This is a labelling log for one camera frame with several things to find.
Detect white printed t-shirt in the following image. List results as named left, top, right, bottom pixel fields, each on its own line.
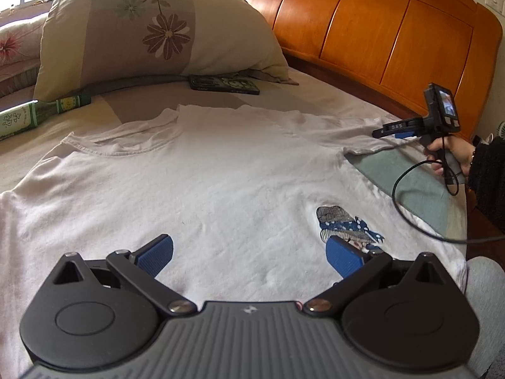
left=0, top=105, right=470, bottom=379

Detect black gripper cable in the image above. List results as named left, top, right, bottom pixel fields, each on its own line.
left=392, top=134, right=505, bottom=245

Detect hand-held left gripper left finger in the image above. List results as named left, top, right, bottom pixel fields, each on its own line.
left=53, top=234, right=198, bottom=317

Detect wooden headboard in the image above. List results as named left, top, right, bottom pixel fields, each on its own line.
left=193, top=0, right=503, bottom=143

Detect person's grey trousers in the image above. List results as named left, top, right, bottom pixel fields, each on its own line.
left=466, top=256, right=505, bottom=377

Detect floral pillow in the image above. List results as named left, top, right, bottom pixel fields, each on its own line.
left=33, top=0, right=300, bottom=101

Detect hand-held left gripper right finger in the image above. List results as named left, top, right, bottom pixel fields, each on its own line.
left=303, top=236, right=451, bottom=317

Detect person's right hand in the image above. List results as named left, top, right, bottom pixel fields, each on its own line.
left=424, top=136, right=476, bottom=178

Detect green glass bottle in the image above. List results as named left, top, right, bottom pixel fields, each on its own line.
left=0, top=95, right=92, bottom=143

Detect folded pink floral quilt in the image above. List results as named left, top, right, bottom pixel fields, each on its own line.
left=0, top=12, right=50, bottom=99

